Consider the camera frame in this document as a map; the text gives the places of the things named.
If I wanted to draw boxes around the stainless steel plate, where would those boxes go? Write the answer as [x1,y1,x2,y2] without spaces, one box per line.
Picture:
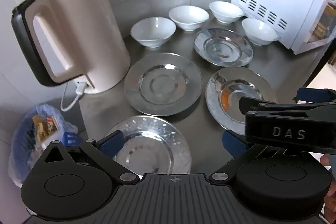
[205,67,279,135]
[104,115,192,176]
[124,52,203,116]
[194,28,254,67]

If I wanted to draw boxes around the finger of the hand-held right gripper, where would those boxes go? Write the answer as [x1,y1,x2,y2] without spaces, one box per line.
[297,88,336,104]
[239,97,336,116]

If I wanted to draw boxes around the white ceramic bowl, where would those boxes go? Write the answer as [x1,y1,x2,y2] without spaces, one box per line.
[241,18,280,46]
[168,5,210,31]
[209,1,245,24]
[130,17,176,48]

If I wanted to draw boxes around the person's right hand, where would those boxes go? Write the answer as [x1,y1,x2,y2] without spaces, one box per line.
[320,154,336,222]

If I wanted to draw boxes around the crumpled paper wrappers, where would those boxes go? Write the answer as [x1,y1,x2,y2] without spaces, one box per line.
[32,114,61,141]

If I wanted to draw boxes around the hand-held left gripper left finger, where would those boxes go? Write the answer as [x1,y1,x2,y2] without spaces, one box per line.
[43,131,140,185]

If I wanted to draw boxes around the beige electric kettle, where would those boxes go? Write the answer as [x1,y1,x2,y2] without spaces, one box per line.
[11,0,131,94]

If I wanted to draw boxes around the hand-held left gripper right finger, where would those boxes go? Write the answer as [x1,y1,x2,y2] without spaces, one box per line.
[209,130,286,185]

